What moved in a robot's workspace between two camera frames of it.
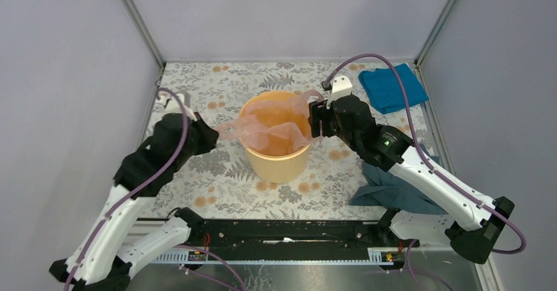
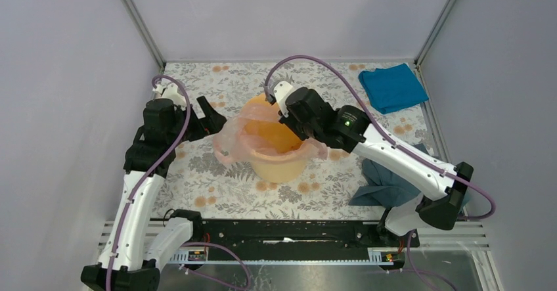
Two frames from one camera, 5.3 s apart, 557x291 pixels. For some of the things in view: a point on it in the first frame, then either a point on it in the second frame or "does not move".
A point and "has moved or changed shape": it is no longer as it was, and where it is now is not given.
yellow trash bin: x=274 y=128 does not move
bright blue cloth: x=382 y=90 does not move
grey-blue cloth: x=387 y=188 does not move
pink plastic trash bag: x=281 y=125 has moved or changed shape
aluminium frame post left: x=140 y=25 does not move
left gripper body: x=202 y=140 -> x=194 y=128
